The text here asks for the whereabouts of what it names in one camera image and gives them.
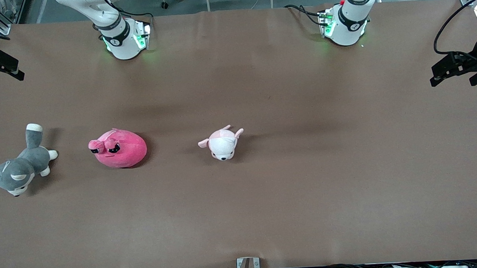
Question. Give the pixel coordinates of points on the hot pink round plush toy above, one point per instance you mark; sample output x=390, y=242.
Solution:
x=121, y=150

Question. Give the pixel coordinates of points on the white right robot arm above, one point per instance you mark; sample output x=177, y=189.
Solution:
x=123, y=38

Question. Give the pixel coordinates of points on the grey white husky plush toy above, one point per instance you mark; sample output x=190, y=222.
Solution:
x=20, y=170

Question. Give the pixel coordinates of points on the black caster wheel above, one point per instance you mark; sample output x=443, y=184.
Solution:
x=164, y=6

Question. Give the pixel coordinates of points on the brown table cover sheet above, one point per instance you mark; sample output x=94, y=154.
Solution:
x=267, y=210

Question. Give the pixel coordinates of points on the pale pink white plush dog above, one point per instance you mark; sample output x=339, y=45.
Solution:
x=222, y=145

